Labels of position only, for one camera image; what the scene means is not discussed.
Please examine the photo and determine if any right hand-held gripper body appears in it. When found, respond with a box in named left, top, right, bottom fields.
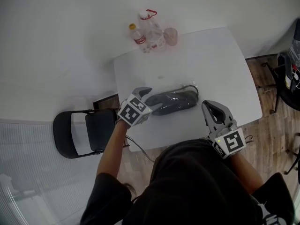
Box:
left=207, top=120, right=247, bottom=160

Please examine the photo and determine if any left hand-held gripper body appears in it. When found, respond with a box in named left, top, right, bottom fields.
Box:
left=117, top=87, right=153, bottom=127

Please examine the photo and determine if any dark grey bagged garment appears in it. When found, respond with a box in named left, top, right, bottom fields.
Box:
left=145, top=85, right=199, bottom=116
left=143, top=79, right=200, bottom=117

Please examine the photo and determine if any person's right forearm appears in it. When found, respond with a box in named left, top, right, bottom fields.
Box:
left=228, top=152, right=264, bottom=195

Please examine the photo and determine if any person's left forearm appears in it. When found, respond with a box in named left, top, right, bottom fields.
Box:
left=96, top=119, right=132, bottom=180

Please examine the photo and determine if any black folding chair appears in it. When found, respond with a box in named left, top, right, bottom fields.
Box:
left=52, top=108, right=118, bottom=159

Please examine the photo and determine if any red label bottle yellow cap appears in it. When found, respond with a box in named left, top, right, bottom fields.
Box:
left=128, top=23, right=151, bottom=54

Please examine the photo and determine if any person's black shirt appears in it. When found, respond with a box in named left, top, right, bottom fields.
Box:
left=79, top=138, right=296, bottom=225

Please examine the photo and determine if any black office chair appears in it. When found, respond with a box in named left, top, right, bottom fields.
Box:
left=261, top=18, right=300, bottom=114

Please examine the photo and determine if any pink translucent cup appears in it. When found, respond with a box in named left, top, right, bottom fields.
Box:
left=163, top=27, right=179, bottom=47

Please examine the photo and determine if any black chair wheel base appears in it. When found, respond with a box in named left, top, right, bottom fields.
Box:
left=283, top=132, right=300, bottom=176

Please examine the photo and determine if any bin with clear plastic bag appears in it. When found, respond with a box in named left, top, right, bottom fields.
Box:
left=288, top=38, right=300, bottom=68

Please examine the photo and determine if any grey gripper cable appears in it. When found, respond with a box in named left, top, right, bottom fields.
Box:
left=125, top=135, right=156, bottom=163

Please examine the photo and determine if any large clear bottle red handle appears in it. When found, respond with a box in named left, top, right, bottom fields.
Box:
left=137, top=8, right=167, bottom=53

